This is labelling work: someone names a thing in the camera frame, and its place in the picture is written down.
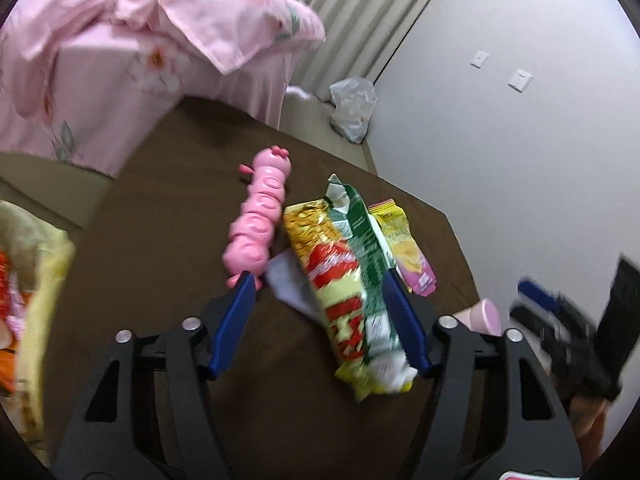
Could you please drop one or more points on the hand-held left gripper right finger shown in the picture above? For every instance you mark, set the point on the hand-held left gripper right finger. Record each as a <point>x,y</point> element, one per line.
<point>402,320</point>

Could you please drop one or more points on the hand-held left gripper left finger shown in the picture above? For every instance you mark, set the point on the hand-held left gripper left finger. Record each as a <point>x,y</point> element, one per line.
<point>235,320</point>

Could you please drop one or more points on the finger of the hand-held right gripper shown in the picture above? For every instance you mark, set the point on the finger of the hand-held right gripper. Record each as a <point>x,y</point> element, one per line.
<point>530,321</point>
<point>537,294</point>

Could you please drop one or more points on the white paper sheet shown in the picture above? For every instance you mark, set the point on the white paper sheet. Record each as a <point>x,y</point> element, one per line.
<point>290,280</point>

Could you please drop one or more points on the yellow red snack bag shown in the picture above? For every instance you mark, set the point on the yellow red snack bag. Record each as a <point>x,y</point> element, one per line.
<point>340,280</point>

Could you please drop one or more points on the yellow pink snack packet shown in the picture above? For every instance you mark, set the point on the yellow pink snack packet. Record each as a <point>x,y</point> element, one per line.
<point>405,245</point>

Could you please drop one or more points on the green white snack bag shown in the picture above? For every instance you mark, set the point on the green white snack bag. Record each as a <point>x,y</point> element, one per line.
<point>365,240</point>

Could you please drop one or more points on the bin with yellow liner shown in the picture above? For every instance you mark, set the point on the bin with yellow liner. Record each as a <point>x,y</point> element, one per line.
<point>47,285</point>

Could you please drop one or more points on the orange plastic bag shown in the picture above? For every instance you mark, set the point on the orange plastic bag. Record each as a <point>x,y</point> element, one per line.
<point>6,372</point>

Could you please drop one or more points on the person's right forearm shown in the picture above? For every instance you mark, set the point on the person's right forearm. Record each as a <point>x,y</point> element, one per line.
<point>587,420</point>

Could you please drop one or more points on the pink tumbler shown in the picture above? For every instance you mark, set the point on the pink tumbler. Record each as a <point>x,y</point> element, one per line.
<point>482,315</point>

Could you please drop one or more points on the pink caterpillar toy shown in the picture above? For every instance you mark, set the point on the pink caterpillar toy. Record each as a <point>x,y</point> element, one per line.
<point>260,205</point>

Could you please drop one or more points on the white plastic bag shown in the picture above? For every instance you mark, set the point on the white plastic bag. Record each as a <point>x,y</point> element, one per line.
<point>352,105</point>

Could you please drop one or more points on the bed with pink sheet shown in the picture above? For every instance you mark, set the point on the bed with pink sheet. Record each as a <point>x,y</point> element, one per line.
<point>75,85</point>

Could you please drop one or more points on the pink floral duvet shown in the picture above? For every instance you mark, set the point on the pink floral duvet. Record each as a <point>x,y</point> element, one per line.
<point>225,10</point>

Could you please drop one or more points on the white pleated curtain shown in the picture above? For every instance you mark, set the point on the white pleated curtain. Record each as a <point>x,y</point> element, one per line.
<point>350,10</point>

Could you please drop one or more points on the white wall switch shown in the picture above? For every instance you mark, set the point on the white wall switch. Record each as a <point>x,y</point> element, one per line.
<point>479,59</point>
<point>520,80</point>

